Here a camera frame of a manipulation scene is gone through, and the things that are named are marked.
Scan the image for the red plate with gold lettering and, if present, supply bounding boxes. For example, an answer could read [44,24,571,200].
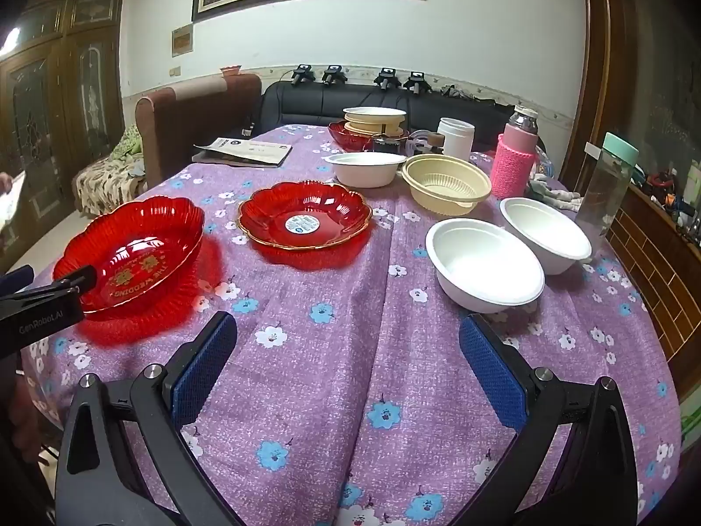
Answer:
[53,195,205,315]

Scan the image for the white and black booklet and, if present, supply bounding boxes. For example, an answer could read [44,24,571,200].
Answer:
[193,137,294,168]

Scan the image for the cream bowl with white inside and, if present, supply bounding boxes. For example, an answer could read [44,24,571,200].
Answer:
[343,106,407,124]

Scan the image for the clutter on wooden sideboard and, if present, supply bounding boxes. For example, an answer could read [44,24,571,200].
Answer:
[630,161,701,234]

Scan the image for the black leather sofa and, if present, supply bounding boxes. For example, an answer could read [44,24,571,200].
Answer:
[259,80,517,139]

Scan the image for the leaf patterned blanket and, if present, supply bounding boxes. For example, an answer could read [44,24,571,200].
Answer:
[73,152,148,216]

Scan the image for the beige plastic strainer bowl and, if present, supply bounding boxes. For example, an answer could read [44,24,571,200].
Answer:
[401,154,493,216]

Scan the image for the white plastic jar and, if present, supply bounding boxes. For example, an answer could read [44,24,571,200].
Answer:
[437,117,475,160]

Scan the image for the purple floral tablecloth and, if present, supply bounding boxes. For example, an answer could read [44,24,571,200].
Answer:
[22,122,681,526]

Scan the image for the clear tape roll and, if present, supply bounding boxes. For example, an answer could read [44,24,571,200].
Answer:
[407,128,446,155]

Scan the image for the small wall plaque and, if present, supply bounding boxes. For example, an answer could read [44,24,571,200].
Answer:
[171,24,194,59]

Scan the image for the grey cloth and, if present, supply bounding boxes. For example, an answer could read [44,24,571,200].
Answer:
[527,172,582,213]

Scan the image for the far bowl on red plate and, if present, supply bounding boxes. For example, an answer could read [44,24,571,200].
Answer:
[328,121,384,152]

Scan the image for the dark wooden cabinet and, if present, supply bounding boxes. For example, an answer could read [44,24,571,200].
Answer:
[0,0,127,264]

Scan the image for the dark cloth on sofa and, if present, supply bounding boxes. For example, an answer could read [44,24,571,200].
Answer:
[437,84,518,122]

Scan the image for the white foam bowl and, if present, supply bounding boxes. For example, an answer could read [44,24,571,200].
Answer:
[425,218,545,314]
[499,196,594,276]
[323,152,407,188]

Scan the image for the clear bottle with mint lid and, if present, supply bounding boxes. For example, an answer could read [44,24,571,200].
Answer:
[575,132,641,238]

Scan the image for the wooden door frame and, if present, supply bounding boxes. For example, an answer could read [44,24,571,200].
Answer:
[570,0,701,395]

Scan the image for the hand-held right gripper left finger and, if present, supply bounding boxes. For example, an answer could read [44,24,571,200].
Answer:
[55,311,242,526]

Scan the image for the brown armchair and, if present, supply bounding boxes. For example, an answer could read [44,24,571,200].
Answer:
[135,71,263,188]

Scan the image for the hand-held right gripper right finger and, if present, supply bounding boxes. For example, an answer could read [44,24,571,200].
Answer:
[449,313,639,526]

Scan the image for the bottle with pink knit sleeve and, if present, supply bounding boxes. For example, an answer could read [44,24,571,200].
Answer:
[491,104,540,201]

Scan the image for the red plate with round sticker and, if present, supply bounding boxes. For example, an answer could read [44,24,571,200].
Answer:
[237,180,374,251]

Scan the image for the green cloth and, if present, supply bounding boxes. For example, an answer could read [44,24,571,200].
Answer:
[111,123,144,161]

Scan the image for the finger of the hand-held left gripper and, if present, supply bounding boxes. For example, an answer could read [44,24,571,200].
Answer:
[33,264,98,308]

